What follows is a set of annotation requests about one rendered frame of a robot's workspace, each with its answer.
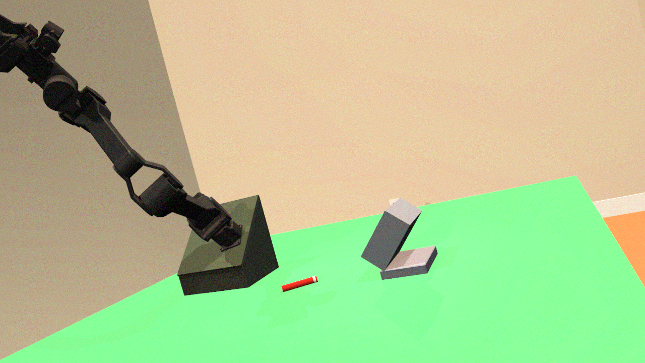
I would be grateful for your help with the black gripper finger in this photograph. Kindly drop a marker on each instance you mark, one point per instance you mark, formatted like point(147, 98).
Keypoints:
point(6, 39)
point(10, 27)

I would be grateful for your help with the red peg with white band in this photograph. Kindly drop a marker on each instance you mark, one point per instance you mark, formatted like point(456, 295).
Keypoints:
point(299, 283)

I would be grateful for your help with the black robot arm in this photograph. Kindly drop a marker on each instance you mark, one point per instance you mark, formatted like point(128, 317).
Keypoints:
point(87, 109)

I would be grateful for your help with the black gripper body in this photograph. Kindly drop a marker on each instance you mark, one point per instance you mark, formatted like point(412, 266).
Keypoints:
point(17, 54)

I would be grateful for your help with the grey square panel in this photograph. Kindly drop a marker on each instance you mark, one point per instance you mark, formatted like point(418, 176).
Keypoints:
point(383, 248)

